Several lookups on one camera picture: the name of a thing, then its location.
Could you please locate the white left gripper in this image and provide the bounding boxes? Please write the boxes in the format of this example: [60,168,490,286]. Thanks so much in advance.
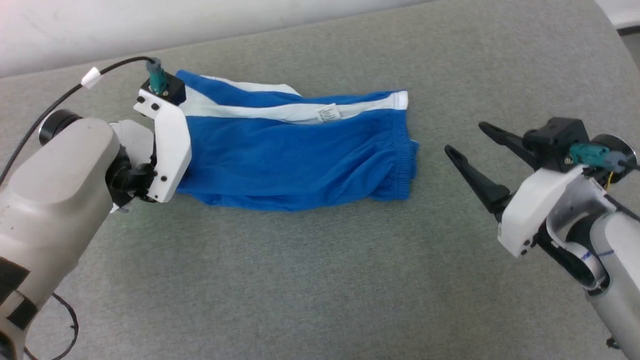
[133,90,193,204]

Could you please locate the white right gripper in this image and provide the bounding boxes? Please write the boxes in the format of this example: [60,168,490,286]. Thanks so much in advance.
[444,122,586,259]

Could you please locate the blue and white shorts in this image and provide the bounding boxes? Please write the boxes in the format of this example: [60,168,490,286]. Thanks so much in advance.
[172,69,420,212]

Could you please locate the grey fabric sofa cushion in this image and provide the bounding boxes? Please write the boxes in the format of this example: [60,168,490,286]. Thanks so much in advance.
[0,0,640,360]

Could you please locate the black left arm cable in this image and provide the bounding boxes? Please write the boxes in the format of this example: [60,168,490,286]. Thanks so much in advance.
[0,56,166,187]

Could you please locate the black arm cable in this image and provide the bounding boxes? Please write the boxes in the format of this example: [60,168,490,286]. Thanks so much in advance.
[0,56,166,187]
[569,142,640,175]

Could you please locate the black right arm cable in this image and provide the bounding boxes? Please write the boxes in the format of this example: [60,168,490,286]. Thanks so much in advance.
[569,142,640,175]

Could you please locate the white cable tag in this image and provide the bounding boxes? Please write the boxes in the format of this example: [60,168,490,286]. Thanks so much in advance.
[81,67,103,90]

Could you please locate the thin black looped cable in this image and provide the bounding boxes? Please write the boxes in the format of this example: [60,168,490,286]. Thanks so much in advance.
[22,292,80,360]

